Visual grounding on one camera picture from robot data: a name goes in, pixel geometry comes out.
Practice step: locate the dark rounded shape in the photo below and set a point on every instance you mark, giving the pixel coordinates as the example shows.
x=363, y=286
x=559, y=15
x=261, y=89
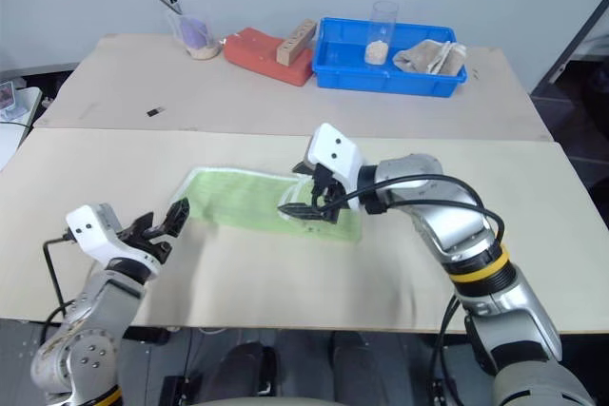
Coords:
x=245, y=370

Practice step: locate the small white picture stand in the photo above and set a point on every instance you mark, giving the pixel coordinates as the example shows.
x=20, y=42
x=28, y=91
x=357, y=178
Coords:
x=9, y=99

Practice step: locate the clear glass with grains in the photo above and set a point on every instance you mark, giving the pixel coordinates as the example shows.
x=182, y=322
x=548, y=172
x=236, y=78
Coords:
x=378, y=52

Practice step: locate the white side table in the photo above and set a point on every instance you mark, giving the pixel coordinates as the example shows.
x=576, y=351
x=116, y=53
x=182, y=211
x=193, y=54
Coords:
x=14, y=140

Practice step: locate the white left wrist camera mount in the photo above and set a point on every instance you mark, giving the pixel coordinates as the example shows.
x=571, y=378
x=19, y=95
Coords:
x=97, y=230

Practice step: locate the small black clip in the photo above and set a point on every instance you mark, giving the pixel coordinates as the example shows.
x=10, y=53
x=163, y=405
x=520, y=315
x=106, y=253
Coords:
x=154, y=111

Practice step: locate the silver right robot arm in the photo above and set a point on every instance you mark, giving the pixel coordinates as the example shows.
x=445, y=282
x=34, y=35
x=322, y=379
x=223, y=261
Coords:
x=457, y=223

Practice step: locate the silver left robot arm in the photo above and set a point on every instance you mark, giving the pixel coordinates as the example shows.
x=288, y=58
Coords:
x=90, y=325

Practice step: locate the light green towel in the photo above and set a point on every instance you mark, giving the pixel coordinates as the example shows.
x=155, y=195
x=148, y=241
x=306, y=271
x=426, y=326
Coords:
x=238, y=197

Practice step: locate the dark metal frame bar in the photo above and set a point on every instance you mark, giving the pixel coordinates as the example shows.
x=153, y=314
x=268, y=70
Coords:
x=566, y=40

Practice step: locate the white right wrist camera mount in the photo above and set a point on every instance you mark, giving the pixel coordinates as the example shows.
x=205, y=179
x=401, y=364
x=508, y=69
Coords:
x=335, y=151

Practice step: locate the blue plastic bin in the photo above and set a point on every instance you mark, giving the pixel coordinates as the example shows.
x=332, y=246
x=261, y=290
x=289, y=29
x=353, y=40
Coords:
x=342, y=75

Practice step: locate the red orange block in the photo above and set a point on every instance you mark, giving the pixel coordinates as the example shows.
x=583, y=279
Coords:
x=252, y=54

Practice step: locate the wooden block with holes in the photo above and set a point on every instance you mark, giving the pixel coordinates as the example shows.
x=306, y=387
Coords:
x=291, y=47

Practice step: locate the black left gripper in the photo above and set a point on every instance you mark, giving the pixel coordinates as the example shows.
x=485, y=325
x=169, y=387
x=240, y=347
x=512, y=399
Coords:
x=154, y=244

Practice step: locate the black bracket under table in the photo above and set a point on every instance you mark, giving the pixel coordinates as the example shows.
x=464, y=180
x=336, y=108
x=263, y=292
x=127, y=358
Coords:
x=145, y=334

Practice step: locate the clear measuring cup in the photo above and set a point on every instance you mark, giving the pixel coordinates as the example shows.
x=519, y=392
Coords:
x=192, y=32

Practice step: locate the beige folded cloth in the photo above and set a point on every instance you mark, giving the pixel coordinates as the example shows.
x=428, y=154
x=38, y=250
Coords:
x=428, y=58

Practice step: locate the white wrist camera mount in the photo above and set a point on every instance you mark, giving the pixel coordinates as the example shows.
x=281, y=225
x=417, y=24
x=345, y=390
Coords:
x=335, y=151
x=97, y=230

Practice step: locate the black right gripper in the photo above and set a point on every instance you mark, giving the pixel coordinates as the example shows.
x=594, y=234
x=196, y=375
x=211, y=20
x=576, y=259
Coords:
x=328, y=187

